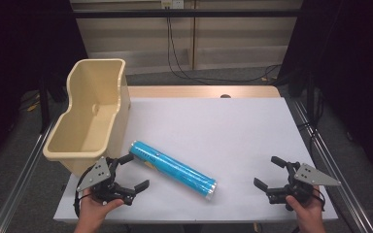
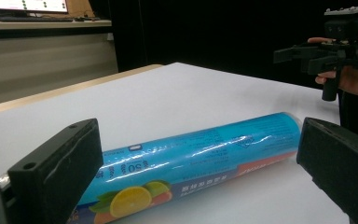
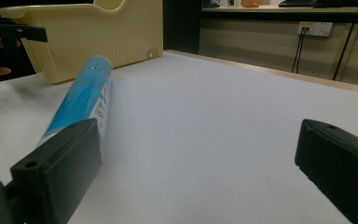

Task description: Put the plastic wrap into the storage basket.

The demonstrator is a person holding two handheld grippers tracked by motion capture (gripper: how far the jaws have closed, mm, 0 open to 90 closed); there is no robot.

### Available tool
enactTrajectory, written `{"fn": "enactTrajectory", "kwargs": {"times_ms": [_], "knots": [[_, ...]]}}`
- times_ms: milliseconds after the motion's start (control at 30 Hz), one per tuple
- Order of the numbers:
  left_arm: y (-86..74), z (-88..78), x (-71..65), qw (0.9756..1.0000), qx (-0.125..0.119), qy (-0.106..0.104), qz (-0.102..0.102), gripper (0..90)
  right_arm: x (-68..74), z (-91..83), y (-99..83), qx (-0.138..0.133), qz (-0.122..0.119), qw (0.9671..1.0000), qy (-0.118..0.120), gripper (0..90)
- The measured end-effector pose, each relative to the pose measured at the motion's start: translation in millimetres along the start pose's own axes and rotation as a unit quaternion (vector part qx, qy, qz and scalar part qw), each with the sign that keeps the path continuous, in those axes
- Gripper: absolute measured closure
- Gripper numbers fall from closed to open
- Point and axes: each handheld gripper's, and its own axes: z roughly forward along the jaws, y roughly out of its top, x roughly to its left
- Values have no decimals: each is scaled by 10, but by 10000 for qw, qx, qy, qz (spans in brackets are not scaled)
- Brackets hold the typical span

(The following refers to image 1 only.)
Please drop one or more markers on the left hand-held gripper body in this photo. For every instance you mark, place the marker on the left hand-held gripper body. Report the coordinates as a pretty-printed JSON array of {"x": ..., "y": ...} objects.
[{"x": 98, "y": 173}]

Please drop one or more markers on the black stand post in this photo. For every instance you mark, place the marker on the black stand post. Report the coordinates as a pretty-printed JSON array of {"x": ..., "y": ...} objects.
[
  {"x": 310, "y": 97},
  {"x": 44, "y": 106}
]

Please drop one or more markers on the white table sheet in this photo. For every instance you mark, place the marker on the white table sheet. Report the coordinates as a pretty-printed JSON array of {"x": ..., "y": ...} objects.
[{"x": 223, "y": 136}]

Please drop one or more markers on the white wall outlet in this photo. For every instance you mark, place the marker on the white wall outlet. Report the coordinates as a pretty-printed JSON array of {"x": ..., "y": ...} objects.
[{"x": 172, "y": 3}]

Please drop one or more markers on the person's left hand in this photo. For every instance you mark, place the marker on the person's left hand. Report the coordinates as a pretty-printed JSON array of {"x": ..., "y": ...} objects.
[{"x": 92, "y": 212}]

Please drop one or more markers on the dark curtain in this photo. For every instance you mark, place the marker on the dark curtain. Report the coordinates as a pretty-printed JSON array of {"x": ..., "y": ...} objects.
[
  {"x": 19, "y": 64},
  {"x": 353, "y": 81}
]

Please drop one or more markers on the aluminium floor rail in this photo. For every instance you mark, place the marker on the aluminium floor rail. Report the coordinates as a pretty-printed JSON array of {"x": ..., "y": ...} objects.
[
  {"x": 22, "y": 181},
  {"x": 336, "y": 168}
]

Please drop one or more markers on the person's right hand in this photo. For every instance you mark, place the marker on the person's right hand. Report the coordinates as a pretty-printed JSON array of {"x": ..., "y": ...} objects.
[{"x": 309, "y": 212}]

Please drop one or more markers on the beige plastic bin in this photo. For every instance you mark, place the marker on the beige plastic bin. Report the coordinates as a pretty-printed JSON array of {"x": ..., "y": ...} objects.
[{"x": 87, "y": 129}]

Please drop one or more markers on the blue cylindrical roll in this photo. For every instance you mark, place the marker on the blue cylindrical roll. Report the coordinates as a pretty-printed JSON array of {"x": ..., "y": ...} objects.
[{"x": 171, "y": 168}]

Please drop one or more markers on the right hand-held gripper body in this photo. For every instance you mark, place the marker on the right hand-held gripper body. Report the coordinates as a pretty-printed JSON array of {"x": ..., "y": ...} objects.
[{"x": 311, "y": 175}]

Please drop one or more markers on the black horizontal bar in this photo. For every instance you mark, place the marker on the black horizontal bar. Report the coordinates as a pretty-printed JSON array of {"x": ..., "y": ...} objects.
[{"x": 187, "y": 13}]

